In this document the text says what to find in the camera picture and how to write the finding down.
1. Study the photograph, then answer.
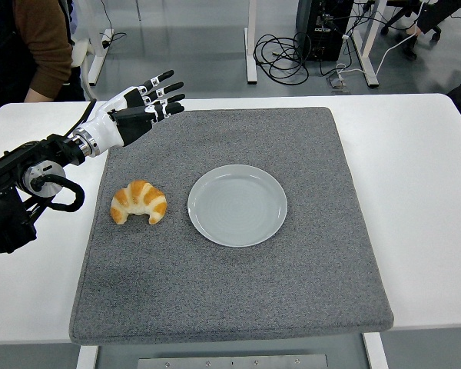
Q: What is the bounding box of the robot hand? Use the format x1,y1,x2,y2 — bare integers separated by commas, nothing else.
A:
82,69,186,155

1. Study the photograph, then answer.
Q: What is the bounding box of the golden croissant bread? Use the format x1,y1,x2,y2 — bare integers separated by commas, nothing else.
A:
110,179,168,225

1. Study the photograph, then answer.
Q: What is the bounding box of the grey round plate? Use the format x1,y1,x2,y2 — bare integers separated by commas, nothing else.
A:
187,164,289,248

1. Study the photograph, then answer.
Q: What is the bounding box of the grey metal plate with screws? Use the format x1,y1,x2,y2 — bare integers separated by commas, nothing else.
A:
137,354,330,369

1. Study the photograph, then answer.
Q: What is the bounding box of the white desk leg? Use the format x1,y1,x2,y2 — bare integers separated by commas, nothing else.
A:
87,0,115,86
244,0,259,85
351,0,388,88

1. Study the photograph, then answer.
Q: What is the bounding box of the white chair armrest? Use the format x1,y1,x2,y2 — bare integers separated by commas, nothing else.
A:
69,38,98,103

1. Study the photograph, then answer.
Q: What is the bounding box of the person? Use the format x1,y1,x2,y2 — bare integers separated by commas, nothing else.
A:
405,0,461,59
0,0,88,131

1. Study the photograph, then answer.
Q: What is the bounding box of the grey felt mat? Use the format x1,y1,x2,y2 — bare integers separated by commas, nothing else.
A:
68,106,395,346

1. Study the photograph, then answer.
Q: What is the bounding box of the white table leg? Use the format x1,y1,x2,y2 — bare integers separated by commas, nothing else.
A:
363,332,390,369
75,345,100,369

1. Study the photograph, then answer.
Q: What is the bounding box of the grey floor socket box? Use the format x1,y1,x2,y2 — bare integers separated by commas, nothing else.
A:
326,72,351,95

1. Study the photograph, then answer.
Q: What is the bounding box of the black computer tower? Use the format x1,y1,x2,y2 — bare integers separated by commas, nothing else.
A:
294,0,357,62

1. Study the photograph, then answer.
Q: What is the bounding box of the black office chair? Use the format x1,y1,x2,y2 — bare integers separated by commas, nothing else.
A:
380,0,443,42

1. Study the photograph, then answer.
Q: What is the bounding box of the thin black cable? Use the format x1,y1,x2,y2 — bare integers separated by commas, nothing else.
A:
99,0,128,49

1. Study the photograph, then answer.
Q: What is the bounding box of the coiled black cable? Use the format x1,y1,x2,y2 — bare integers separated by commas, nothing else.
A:
253,32,312,85

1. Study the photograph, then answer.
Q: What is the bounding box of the white cable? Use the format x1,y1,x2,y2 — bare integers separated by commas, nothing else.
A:
336,0,427,78

